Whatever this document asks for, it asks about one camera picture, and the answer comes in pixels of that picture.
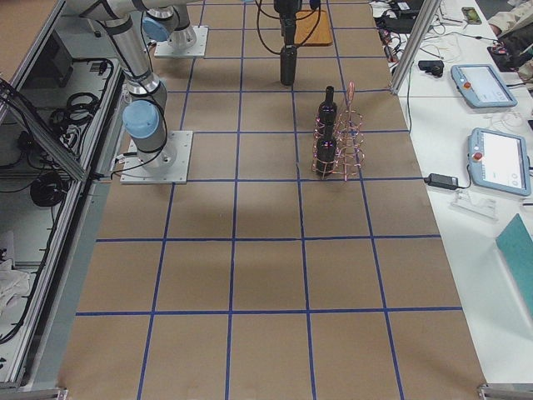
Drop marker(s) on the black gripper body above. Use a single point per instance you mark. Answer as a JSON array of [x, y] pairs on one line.
[[284, 8]]

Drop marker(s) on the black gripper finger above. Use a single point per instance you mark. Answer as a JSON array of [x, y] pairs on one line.
[[289, 41]]

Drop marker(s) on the dark wine bottle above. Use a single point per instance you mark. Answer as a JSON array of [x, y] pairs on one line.
[[327, 110], [288, 59], [324, 149]]

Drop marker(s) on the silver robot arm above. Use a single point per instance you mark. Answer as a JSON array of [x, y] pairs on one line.
[[171, 25], [144, 117]]

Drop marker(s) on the wooden tray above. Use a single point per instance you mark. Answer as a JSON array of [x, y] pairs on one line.
[[313, 29]]

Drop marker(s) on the person hand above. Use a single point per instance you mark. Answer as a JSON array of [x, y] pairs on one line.
[[495, 29]]

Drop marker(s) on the teach pendant far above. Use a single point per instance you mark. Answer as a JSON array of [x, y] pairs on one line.
[[481, 86]]

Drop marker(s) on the teach pendant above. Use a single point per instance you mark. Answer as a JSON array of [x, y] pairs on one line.
[[499, 161], [481, 86]]

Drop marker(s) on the black power adapter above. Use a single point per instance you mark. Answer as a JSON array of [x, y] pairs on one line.
[[441, 181]]

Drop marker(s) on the teach pendant near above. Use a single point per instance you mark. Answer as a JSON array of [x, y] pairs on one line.
[[499, 161]]

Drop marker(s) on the green board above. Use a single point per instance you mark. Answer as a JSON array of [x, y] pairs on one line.
[[515, 243]]

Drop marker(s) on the white crumpled cloth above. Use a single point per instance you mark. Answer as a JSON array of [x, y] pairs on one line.
[[15, 284]]

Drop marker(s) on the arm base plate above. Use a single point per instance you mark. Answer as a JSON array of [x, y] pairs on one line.
[[190, 42], [169, 166]]

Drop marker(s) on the copper wire wine rack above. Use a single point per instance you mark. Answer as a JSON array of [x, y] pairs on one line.
[[349, 139]]

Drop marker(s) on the aluminium frame post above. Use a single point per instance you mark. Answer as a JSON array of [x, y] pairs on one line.
[[418, 32]]

